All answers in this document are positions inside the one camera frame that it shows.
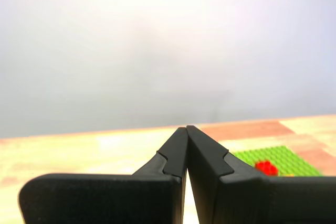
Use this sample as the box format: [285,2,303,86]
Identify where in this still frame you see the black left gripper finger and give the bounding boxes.
[17,126,189,224]
[186,125,336,224]

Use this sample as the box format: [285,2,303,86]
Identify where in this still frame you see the red two-by-two brick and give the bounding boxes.
[254,160,279,177]

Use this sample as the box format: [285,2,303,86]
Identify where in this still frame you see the green studded baseplate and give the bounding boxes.
[230,145,324,177]

